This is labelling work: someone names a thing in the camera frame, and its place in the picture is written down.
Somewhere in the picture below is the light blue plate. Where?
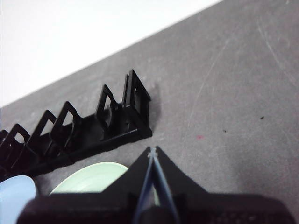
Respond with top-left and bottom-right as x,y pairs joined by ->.
0,176 -> 39,224

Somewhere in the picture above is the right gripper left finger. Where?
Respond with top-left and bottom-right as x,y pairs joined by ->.
16,146 -> 154,224

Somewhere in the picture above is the black plastic plate rack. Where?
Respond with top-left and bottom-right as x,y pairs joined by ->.
0,69 -> 153,178

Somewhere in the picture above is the pale green plate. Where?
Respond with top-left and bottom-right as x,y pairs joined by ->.
49,162 -> 162,207

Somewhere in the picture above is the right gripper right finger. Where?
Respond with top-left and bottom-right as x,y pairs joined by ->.
153,146 -> 294,224

